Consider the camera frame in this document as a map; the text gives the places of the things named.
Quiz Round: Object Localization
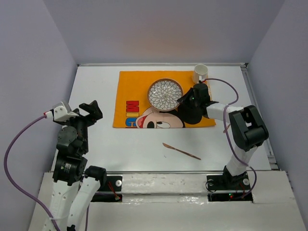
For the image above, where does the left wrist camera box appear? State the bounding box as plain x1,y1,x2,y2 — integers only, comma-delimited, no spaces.
52,101,79,122

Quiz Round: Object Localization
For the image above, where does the white ceramic mug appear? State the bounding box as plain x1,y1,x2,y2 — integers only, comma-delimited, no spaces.
192,64,208,84

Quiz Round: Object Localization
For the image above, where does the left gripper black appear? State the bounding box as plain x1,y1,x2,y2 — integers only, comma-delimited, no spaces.
54,99,103,152

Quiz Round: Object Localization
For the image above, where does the copper knife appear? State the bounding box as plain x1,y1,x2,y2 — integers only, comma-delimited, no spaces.
162,143,202,160

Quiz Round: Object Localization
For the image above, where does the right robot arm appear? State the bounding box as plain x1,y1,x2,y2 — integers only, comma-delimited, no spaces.
177,82,269,193

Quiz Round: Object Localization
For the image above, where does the yellow Mickey Mouse cloth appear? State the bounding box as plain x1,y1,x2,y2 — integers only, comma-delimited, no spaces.
113,71,216,128

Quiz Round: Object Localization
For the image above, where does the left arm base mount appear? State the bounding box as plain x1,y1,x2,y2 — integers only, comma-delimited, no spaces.
91,175,123,203

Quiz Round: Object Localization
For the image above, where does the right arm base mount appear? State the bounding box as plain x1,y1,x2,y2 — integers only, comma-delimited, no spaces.
205,173,253,202

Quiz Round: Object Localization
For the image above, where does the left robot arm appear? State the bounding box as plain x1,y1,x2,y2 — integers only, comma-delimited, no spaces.
42,101,107,231

